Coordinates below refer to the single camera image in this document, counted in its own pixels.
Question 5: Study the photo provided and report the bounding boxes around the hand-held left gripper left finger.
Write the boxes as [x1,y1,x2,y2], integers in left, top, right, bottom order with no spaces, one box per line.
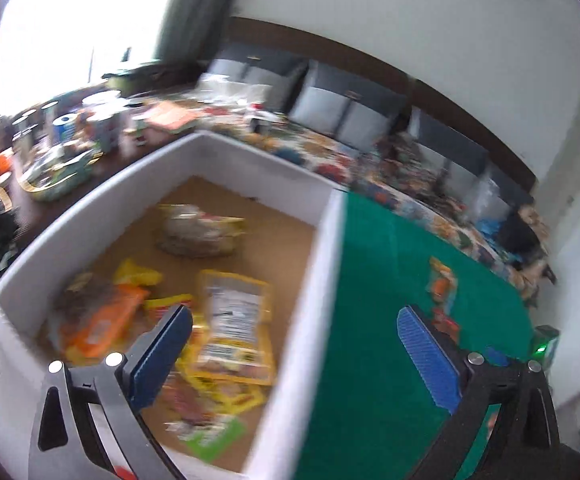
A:
[29,304,193,480]

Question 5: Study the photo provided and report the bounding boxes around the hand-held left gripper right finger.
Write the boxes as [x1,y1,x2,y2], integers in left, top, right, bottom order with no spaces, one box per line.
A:
[397,305,561,480]

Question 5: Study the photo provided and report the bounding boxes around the large orange snack packet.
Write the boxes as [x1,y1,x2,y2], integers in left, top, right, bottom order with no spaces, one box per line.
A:
[54,282,152,362]

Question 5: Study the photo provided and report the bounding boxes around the clear yellow-edged snack packet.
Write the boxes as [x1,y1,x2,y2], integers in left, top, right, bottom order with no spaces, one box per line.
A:
[189,269,277,387]

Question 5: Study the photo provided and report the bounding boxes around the green-edged snack packet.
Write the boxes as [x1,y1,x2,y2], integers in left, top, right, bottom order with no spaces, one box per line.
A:
[164,411,249,462]

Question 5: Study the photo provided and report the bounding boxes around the gold red snack packet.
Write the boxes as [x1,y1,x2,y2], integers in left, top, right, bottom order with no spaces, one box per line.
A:
[156,203,247,259]

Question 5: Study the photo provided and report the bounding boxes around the white foam box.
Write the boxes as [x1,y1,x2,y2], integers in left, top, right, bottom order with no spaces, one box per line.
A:
[0,130,347,480]

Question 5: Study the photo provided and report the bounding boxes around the small orange snack packet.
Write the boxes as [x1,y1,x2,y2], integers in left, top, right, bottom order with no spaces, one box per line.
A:
[429,256,459,311]

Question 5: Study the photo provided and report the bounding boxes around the crumpled yellow snack packet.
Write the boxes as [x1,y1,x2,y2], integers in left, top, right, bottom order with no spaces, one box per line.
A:
[169,370,267,417]

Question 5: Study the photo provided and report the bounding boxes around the green blanket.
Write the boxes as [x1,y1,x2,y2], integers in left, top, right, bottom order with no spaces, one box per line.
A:
[290,192,533,480]

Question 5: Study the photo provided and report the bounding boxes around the pile of clothes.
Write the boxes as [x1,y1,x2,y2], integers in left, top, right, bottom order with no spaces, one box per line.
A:
[499,205,557,283]

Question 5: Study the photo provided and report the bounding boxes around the clear plastic bag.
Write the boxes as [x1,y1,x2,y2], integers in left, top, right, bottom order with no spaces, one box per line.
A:
[470,180,514,227]

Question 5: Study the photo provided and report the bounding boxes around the grey white pillow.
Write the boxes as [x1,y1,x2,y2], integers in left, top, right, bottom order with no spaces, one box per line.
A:
[409,109,492,178]
[289,61,407,147]
[214,55,307,112]
[472,164,537,218]

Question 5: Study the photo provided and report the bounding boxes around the dark wooden table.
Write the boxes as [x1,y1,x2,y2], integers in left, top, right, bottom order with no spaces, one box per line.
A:
[0,95,211,281]

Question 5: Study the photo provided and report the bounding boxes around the dark patterned cushion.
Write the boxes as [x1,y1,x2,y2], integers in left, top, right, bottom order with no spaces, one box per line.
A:
[374,135,452,203]

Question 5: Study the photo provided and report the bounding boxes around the green-rimmed tray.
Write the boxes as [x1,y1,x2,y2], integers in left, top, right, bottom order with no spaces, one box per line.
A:
[20,151,103,203]

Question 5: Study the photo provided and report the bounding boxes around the colourful patterned bed sheet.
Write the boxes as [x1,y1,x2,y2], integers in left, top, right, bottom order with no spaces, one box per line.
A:
[195,100,546,306]

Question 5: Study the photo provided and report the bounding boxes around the cans on side table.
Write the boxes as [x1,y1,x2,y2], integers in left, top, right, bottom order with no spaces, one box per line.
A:
[82,91,123,153]

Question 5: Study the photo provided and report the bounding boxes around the orange booklet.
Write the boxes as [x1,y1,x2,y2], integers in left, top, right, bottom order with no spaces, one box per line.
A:
[146,101,197,135]

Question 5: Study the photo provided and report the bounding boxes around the blue white can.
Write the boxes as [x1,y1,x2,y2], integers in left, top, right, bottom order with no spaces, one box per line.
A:
[51,114,80,145]

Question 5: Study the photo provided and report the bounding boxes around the grey curtain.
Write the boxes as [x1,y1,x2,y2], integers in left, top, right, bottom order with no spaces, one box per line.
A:
[154,0,232,67]

